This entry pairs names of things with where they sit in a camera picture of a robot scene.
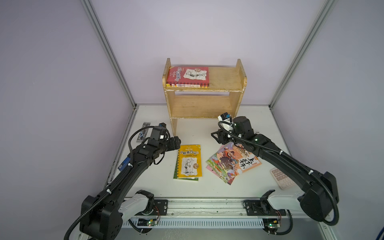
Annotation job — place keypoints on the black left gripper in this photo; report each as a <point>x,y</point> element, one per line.
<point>173,144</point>

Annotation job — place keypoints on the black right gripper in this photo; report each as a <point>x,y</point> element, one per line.
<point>221,136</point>

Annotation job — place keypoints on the red wimpy kid book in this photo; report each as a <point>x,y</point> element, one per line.
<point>188,75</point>

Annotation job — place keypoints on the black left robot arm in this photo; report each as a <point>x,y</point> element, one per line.
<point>100,217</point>

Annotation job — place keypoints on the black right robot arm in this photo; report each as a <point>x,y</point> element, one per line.
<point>321,197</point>

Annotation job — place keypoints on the green pink bottom comic book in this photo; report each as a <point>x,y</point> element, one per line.
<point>221,169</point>

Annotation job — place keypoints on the orange Chinese comic book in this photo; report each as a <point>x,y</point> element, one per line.
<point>243,160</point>

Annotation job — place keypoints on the purple cartoon comic book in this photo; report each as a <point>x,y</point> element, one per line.
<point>228,158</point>

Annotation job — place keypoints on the yellow green-edged wimpy kid book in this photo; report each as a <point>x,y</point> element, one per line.
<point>189,163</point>

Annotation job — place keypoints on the grey metal ruler strip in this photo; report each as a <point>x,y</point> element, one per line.
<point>143,133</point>

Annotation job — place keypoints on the wooden two-tier bookshelf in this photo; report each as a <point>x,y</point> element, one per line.
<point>225,94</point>

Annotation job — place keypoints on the blue stapler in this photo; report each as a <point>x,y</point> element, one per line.
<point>125,162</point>

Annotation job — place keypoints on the pink calculator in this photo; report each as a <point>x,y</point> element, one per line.
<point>283,181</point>

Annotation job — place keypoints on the left controller circuit board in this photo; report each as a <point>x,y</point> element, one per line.
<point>147,223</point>

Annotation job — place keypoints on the controller circuit board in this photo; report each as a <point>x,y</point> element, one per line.
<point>271,224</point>
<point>147,223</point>

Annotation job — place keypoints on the right controller circuit board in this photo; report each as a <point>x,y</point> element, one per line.
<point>271,224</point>

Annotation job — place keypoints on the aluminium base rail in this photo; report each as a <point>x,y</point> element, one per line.
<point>225,207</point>

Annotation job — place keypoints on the white slotted cable duct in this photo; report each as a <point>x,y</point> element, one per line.
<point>201,223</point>

